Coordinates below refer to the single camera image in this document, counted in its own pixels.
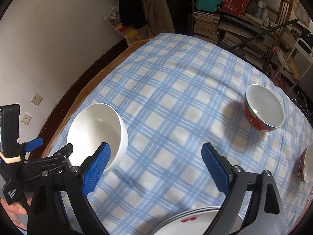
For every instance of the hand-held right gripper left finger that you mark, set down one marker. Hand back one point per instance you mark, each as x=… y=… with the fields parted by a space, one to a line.
x=95 y=171

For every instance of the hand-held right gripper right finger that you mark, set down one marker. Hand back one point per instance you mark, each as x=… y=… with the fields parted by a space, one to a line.
x=217 y=169

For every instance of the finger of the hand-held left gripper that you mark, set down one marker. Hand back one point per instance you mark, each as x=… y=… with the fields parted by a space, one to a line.
x=34 y=144
x=61 y=153

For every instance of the plain white bowl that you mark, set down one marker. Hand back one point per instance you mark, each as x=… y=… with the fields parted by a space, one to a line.
x=97 y=127

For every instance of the red patterned bowl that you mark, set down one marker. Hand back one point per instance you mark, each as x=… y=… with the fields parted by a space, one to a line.
x=264 y=107

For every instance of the large cherry print plate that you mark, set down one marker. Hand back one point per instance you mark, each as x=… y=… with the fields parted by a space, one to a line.
x=159 y=228

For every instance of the bowl with red emblem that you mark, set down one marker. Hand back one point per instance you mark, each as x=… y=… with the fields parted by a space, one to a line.
x=304 y=169

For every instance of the person's left hand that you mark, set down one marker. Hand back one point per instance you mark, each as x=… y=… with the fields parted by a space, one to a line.
x=14 y=211

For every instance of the blue plaid cloth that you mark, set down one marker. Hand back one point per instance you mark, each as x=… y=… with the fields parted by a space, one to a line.
x=183 y=102

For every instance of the yellow packet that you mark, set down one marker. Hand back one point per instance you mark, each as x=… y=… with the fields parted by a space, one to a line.
x=293 y=71

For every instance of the stack of books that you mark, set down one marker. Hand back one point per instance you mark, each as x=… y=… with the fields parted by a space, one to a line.
x=242 y=46
x=205 y=24

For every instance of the black rod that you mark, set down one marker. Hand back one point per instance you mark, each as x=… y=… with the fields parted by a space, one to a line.
x=264 y=34

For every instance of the patterned plastic bag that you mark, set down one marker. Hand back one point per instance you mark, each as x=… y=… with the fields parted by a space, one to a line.
x=115 y=19

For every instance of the white metal cart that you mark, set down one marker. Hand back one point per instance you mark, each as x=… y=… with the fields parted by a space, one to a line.
x=305 y=46

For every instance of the white bottle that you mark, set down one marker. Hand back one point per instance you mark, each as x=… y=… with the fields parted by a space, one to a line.
x=261 y=5
x=265 y=13

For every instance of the black hanging garment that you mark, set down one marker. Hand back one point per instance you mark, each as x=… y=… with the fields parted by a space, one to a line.
x=129 y=5

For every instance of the beige hanging coat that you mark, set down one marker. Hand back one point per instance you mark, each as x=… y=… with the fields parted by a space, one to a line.
x=159 y=9

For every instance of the wooden shelf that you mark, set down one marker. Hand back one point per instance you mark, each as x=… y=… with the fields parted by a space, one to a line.
x=288 y=7

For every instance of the white wall plate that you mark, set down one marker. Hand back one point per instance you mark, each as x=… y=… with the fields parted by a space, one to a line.
x=26 y=119

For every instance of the white wall socket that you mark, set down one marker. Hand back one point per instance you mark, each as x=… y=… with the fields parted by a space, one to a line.
x=36 y=99

